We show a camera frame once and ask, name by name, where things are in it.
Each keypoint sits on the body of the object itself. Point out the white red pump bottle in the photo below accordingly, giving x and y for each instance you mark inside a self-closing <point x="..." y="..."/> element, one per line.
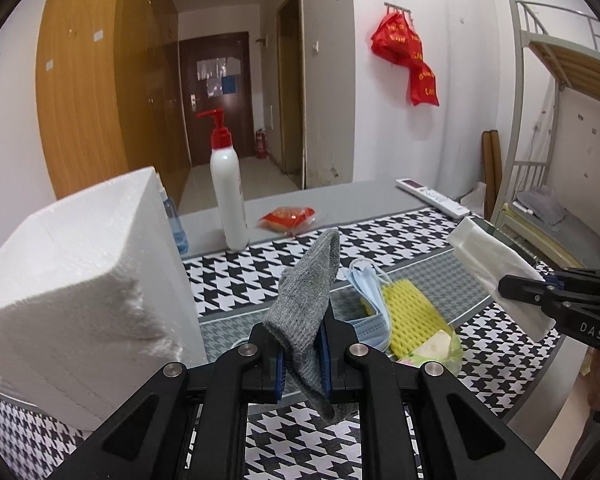
<point x="227" y="183"/>

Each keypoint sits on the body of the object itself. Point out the red snack packet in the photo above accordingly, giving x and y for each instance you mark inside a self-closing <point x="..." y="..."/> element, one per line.
<point x="288" y="220"/>

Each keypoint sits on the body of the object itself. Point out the red hanging bags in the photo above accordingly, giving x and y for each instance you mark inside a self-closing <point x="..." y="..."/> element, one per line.
<point x="395" y="40"/>

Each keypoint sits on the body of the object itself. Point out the dark brown door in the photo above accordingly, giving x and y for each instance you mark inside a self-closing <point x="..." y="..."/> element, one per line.
<point x="215" y="75"/>

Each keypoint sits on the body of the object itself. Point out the grey sock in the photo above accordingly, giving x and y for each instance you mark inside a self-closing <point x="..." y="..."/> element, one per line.
<point x="296" y="316"/>

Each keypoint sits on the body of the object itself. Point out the blue face masks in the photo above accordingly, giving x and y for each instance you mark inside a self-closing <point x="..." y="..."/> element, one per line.
<point x="367" y="279"/>

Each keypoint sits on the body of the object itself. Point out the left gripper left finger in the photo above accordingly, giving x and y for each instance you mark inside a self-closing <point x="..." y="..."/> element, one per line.
<point x="185" y="422"/>

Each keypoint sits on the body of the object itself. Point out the blue spray bottle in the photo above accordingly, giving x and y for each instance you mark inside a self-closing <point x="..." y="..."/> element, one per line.
<point x="179" y="235"/>

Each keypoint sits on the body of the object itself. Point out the wooden boards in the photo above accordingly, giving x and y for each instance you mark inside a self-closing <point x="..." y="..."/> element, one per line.
<point x="492" y="169"/>

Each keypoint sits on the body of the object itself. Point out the wall hook rack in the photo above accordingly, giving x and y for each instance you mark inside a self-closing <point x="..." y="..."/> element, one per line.
<point x="399" y="8"/>

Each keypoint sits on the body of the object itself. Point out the red fire extinguisher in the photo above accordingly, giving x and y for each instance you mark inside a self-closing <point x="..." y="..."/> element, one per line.
<point x="261" y="144"/>

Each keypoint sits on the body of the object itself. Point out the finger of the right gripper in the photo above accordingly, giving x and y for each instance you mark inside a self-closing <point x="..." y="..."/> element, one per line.
<point x="561" y="277"/>
<point x="538" y="293"/>

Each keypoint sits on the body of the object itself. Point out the green tissue pack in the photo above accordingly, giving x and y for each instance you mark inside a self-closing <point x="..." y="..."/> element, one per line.
<point x="442" y="347"/>

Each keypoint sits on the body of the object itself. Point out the wooden wardrobe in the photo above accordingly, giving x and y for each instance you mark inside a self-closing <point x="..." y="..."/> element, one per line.
<point x="108" y="92"/>

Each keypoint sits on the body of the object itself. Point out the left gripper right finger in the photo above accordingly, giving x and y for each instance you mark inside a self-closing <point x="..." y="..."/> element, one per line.
<point x="419" y="422"/>

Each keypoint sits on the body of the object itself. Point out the white styrofoam box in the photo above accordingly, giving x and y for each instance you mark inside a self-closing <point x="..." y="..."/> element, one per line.
<point x="94" y="299"/>

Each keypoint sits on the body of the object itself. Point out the yellow foam net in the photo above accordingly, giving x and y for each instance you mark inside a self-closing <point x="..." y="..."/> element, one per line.
<point x="410" y="310"/>

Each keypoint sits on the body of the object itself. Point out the wooden door frame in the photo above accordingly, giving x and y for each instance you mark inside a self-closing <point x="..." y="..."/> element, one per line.
<point x="291" y="91"/>

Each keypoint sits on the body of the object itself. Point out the person's right hand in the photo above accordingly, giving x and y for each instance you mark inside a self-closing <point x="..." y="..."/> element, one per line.
<point x="590" y="370"/>

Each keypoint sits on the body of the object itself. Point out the white tissue pack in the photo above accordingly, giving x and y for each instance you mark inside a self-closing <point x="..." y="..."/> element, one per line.
<point x="488" y="260"/>

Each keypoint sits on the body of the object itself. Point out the white metal bunk bed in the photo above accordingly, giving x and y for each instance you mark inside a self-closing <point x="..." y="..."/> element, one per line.
<point x="549" y="195"/>

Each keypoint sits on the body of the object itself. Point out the white remote control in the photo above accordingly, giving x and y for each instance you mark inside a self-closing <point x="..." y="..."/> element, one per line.
<point x="433" y="198"/>

